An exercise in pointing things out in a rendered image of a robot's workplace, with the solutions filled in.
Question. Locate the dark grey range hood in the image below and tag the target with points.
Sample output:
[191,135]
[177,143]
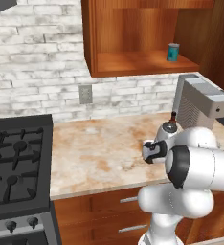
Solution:
[0,6]

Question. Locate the grey toaster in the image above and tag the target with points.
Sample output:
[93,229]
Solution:
[200,102]

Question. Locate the black gas stove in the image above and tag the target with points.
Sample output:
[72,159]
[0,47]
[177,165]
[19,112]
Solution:
[18,159]

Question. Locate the small dark bottle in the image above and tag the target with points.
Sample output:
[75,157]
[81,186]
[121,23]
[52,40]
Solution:
[173,117]

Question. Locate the wooden base cabinet panel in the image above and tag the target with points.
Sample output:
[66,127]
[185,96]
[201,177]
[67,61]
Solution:
[73,221]

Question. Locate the grey wall outlet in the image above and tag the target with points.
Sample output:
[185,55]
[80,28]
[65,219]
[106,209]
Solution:
[85,94]

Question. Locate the wooden cabinet door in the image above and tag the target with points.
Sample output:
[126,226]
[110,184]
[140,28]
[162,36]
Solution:
[222,41]

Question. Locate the wooden drawer front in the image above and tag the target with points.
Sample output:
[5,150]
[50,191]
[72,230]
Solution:
[107,201]
[110,231]

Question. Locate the teal can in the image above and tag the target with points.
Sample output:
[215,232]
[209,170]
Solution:
[173,52]

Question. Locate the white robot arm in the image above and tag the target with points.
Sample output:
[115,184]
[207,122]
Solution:
[193,166]

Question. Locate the black stove knob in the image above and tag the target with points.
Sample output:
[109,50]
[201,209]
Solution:
[33,221]
[11,226]

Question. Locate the open wooden wall cabinet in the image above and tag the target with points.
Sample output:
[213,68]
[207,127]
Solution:
[136,38]

